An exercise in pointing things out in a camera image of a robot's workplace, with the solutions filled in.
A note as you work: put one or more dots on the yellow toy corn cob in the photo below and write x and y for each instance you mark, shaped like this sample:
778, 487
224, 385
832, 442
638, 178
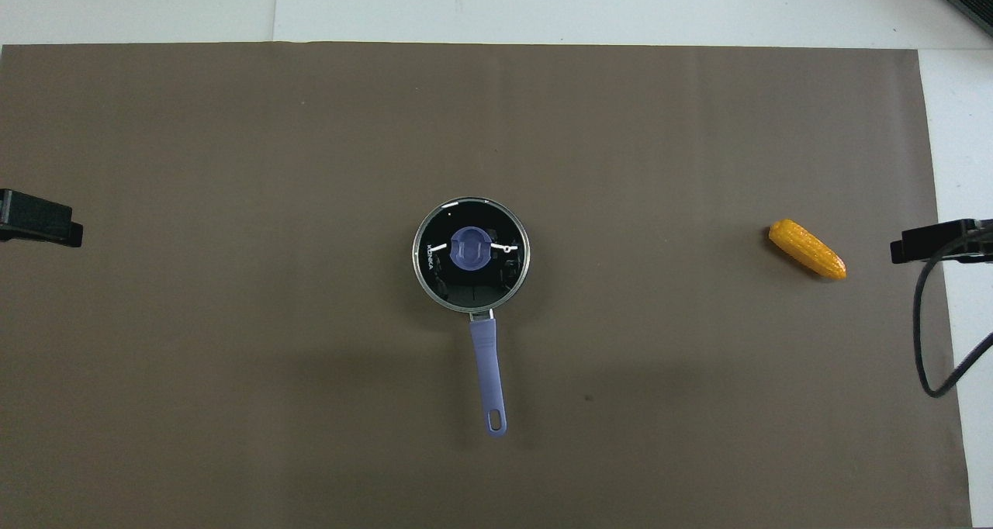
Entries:
807, 250

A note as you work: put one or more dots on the glass lid blue knob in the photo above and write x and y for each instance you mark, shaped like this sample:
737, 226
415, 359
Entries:
465, 290

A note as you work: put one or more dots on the brown table mat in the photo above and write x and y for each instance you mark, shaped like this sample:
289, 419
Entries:
233, 358

